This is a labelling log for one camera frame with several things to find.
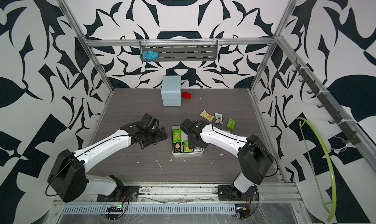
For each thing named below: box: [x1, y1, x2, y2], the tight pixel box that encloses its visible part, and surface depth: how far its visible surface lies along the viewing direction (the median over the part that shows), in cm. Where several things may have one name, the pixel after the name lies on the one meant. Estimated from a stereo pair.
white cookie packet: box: [214, 112, 224, 124], surface depth 104 cm
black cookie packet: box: [172, 141, 185, 154], surface depth 89 cm
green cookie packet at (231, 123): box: [225, 117, 237, 131], surface depth 101 cm
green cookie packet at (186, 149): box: [183, 140, 193, 153], surface depth 88 cm
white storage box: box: [171, 148, 205, 158], surface depth 87 cm
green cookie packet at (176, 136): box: [172, 129, 182, 144], surface depth 93 cm
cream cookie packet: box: [199, 109, 215, 123], surface depth 106 cm
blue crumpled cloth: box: [141, 49, 160, 63], surface depth 93 cm
